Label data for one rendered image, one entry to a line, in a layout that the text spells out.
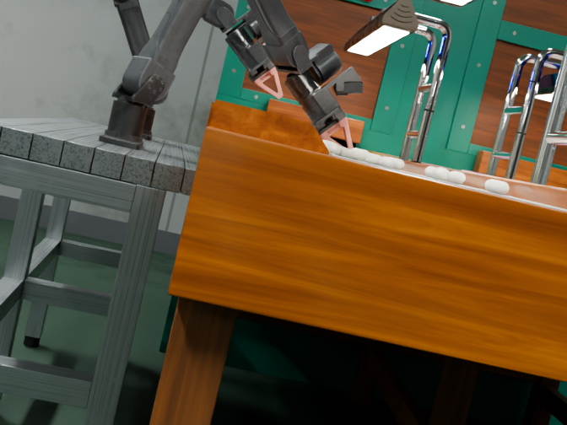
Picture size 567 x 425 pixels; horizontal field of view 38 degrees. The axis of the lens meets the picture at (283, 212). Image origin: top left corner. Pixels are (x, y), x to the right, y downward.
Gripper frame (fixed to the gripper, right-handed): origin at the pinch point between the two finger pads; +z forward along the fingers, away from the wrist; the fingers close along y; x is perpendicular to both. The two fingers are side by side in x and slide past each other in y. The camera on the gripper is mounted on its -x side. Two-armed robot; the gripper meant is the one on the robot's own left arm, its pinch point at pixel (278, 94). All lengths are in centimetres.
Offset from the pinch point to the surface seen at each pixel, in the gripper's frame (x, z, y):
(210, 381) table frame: 32, 18, -136
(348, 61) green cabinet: -27, 5, 44
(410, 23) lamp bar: -29.6, 4.4, -35.7
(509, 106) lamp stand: -47, 39, 1
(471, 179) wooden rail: -11, 29, -85
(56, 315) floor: 100, 15, 61
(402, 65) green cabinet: -40, 16, 42
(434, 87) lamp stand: -30.8, 21.0, -13.9
